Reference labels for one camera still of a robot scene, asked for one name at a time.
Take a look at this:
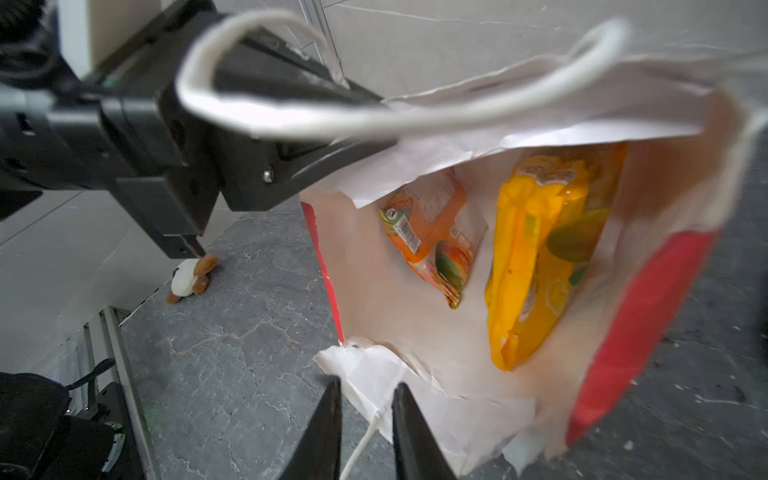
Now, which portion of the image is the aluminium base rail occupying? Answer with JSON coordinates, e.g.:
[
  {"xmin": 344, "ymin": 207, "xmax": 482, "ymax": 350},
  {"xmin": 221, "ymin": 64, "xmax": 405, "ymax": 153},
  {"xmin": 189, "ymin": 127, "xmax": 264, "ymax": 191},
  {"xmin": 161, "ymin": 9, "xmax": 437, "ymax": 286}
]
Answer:
[{"xmin": 61, "ymin": 306, "xmax": 161, "ymax": 479}]

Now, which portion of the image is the brown white plush dog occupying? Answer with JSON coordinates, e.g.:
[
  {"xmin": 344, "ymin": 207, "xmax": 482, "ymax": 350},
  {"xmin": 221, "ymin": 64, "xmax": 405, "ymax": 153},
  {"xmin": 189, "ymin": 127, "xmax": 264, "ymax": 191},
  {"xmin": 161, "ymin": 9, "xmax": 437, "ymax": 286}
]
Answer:
[{"xmin": 166, "ymin": 254, "xmax": 218, "ymax": 304}]

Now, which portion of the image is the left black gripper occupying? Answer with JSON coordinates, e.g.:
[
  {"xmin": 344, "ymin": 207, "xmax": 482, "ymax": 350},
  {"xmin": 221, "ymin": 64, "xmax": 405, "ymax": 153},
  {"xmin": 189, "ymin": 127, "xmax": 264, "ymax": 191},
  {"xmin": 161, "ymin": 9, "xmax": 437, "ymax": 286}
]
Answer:
[{"xmin": 1, "ymin": 1, "xmax": 385, "ymax": 259}]

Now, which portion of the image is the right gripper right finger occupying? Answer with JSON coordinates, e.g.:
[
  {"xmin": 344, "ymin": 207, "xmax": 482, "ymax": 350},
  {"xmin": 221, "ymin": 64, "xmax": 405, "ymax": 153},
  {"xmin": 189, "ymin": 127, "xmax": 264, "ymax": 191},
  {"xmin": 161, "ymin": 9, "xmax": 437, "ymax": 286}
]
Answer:
[{"xmin": 392, "ymin": 382, "xmax": 456, "ymax": 480}]

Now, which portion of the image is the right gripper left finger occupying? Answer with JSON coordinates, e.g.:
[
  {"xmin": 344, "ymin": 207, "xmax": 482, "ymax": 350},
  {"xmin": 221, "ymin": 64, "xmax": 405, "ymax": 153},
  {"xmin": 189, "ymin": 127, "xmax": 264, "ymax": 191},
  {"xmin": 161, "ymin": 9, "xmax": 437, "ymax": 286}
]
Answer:
[{"xmin": 279, "ymin": 379, "xmax": 342, "ymax": 480}]

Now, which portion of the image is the small yellow snack packet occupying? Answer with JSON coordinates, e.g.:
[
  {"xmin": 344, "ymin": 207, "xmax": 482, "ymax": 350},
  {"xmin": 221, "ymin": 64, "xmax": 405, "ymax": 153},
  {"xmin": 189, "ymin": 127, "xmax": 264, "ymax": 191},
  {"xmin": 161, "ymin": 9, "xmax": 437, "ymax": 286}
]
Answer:
[{"xmin": 484, "ymin": 142, "xmax": 630, "ymax": 371}]

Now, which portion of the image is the red white paper gift bag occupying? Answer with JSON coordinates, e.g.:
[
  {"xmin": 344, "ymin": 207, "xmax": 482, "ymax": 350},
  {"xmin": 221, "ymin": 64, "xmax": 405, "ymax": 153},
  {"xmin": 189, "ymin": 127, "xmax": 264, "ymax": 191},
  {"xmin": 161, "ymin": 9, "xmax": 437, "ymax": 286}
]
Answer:
[{"xmin": 176, "ymin": 10, "xmax": 767, "ymax": 478}]

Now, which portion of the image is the orange snack packet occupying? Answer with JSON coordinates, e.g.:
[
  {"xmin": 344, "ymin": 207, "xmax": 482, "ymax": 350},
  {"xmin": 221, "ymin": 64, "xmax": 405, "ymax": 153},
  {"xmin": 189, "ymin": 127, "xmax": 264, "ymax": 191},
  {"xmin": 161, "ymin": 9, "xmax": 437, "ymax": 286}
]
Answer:
[{"xmin": 379, "ymin": 169, "xmax": 488, "ymax": 309}]

